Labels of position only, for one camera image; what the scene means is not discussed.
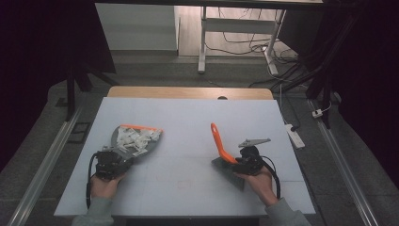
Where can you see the black stand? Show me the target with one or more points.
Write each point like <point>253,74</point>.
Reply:
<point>326,75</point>
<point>73,84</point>

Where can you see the pile of white paper scraps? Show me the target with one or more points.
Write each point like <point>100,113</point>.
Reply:
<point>133,140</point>

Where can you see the grey dustpan with orange edge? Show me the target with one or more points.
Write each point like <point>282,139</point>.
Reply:
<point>153,145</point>

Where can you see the white board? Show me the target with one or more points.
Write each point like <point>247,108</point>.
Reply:
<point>188,175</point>

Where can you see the black floor plate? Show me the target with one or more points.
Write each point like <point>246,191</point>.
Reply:
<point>79,132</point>

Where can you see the small white adapter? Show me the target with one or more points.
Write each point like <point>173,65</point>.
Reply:
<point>317,113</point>

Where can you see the metal floor rail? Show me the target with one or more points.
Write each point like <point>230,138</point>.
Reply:
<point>345,163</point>
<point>44,163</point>

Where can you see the wooden table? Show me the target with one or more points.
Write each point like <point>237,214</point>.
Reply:
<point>188,93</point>

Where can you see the person's left hand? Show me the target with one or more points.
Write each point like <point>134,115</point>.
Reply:
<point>105,188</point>

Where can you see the person's right hand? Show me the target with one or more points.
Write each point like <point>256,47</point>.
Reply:
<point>262,185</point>

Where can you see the white power strip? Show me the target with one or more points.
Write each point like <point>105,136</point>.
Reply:
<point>295,136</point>

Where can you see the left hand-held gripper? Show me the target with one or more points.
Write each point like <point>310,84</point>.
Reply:
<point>109,164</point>

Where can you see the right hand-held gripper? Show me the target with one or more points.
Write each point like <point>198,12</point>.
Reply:
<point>251,161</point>

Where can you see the white desk frame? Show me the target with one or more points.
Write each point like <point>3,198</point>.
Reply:
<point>238,25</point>

